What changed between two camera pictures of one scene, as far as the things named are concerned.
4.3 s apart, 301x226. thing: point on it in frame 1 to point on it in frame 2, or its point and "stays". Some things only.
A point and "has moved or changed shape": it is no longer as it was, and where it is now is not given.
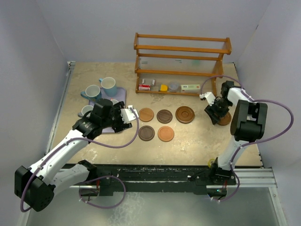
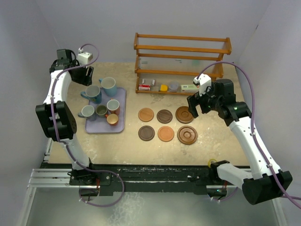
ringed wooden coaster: [225, 120] has moved or changed shape
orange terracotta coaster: [166, 133] stays
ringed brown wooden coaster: [185, 114] stays
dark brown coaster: [146, 133] stays
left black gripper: [116, 108] to [86, 80]
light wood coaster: [146, 115] stays
